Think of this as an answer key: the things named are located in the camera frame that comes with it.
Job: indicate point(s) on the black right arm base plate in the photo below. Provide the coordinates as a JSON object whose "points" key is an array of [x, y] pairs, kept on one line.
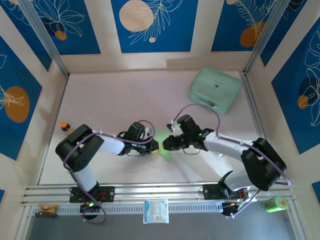
{"points": [[210, 192]]}

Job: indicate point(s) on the black controller board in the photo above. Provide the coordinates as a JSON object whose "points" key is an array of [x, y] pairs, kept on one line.
{"points": [[230, 210], [88, 208]]}

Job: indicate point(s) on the aluminium table edge rail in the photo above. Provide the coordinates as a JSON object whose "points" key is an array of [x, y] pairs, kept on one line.
{"points": [[251, 95], [50, 136]]}

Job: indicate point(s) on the light green cloth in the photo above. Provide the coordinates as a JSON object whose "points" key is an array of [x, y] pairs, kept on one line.
{"points": [[165, 156]]}

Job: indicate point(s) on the green can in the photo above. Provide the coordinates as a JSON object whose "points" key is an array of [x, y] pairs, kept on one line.
{"points": [[275, 204]]}

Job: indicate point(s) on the yellow blue toy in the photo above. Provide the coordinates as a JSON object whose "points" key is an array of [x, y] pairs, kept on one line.
{"points": [[46, 209]]}

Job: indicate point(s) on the aluminium mounting rail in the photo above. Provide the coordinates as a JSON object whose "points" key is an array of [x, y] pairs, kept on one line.
{"points": [[162, 191]]}

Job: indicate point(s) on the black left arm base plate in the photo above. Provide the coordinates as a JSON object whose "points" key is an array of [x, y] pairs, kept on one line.
{"points": [[107, 193]]}

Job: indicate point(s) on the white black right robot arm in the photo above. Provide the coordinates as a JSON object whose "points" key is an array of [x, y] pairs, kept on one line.
{"points": [[225, 147]]}

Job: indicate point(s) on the white blue tissue packet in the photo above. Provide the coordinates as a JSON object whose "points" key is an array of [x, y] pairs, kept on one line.
{"points": [[156, 211]]}

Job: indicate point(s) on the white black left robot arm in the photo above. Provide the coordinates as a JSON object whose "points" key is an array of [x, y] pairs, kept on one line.
{"points": [[110, 146]]}

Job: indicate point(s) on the mint green zip pouch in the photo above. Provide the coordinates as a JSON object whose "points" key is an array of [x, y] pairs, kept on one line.
{"points": [[215, 85]]}

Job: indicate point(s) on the aluminium frame post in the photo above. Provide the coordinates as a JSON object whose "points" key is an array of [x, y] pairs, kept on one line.
{"points": [[47, 42], [267, 37]]}

